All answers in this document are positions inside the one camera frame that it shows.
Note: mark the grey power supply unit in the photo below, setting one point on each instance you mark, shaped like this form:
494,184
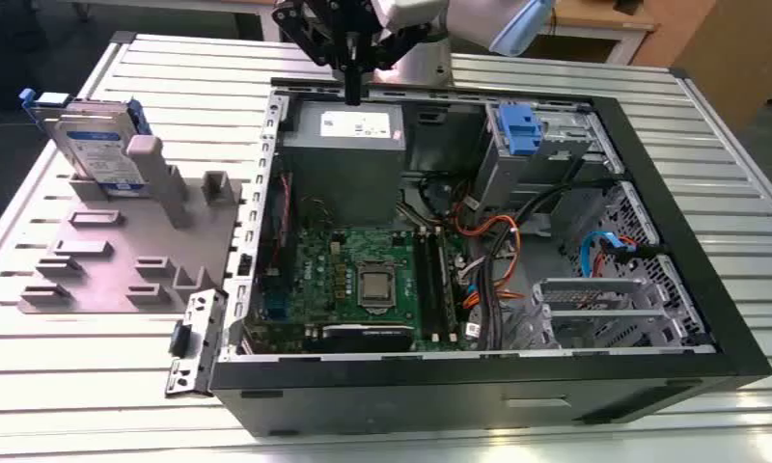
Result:
341,183

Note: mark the hard disk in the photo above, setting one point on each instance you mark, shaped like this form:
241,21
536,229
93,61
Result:
96,149

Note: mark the CPU socket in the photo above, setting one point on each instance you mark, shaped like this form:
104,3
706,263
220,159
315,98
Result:
378,304

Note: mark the black open PC case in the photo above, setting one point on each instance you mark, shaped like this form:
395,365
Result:
424,400

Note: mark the black graphics card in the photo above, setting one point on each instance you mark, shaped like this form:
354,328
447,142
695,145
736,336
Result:
367,340

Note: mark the metal expansion card retainer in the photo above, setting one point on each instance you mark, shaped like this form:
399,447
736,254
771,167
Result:
200,308

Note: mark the white desk frame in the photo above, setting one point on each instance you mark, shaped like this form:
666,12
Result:
267,24

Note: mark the wooden desk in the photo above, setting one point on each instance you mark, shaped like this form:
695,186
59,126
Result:
599,21

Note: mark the metal optical drive cage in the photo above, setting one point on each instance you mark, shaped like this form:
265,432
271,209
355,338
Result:
508,178

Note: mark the grey parts rack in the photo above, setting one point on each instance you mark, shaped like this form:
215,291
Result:
116,241

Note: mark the small black box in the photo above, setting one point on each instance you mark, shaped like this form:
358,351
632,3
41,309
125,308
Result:
627,6

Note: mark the silver CPU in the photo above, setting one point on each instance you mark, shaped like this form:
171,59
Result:
378,285

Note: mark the green motherboard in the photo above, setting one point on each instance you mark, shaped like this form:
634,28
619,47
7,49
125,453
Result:
319,251

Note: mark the black RAM slot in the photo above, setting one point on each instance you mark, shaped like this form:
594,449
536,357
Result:
446,289
428,289

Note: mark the metal disk bay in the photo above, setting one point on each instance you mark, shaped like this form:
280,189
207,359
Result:
592,287

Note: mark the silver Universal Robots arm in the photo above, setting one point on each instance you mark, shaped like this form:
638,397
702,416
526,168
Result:
424,58

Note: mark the brown wooden cabinet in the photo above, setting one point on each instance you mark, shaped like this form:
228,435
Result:
734,48

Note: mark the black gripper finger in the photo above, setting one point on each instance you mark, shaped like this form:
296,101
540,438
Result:
399,48
303,34

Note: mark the blue drive latch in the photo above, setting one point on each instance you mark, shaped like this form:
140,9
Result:
520,130

